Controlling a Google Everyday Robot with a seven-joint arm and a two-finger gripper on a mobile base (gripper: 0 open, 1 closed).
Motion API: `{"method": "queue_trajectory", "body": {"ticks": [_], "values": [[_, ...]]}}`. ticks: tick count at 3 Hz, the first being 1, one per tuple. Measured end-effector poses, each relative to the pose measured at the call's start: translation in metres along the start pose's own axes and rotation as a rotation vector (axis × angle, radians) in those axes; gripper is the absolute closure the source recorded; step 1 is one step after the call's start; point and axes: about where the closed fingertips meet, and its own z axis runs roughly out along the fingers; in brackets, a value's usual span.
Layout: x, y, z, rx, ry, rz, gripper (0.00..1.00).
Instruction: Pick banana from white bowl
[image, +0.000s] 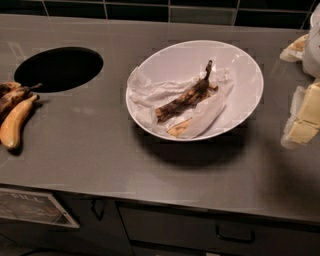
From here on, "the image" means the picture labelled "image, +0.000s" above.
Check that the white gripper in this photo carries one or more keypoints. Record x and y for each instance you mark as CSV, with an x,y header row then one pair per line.
x,y
312,53

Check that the white ceramic bowl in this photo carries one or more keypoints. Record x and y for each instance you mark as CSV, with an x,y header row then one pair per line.
x,y
186,60

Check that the brown spotted banana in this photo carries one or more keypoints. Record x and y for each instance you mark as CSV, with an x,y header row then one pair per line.
x,y
14,97

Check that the white crumpled paper napkin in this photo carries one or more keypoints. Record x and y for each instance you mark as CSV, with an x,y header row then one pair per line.
x,y
145,96

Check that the round black countertop hole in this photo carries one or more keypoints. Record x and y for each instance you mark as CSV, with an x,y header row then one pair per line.
x,y
59,69

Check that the blackened banana peel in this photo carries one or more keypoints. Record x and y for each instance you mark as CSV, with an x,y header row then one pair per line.
x,y
189,97

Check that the yellow banana piece under napkin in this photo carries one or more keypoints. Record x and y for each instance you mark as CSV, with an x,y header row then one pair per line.
x,y
177,130

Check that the black cabinet door handle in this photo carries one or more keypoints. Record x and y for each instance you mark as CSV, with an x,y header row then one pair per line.
x,y
98,208

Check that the black drawer handle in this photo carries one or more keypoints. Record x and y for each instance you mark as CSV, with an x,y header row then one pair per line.
x,y
235,235

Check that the dark overripe banana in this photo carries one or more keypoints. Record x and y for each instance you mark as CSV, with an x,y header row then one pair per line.
x,y
7,87

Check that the framed label sign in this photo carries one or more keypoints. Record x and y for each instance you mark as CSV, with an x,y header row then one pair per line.
x,y
36,207

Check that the yellow ripe banana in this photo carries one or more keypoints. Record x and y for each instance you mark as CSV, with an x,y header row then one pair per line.
x,y
10,132

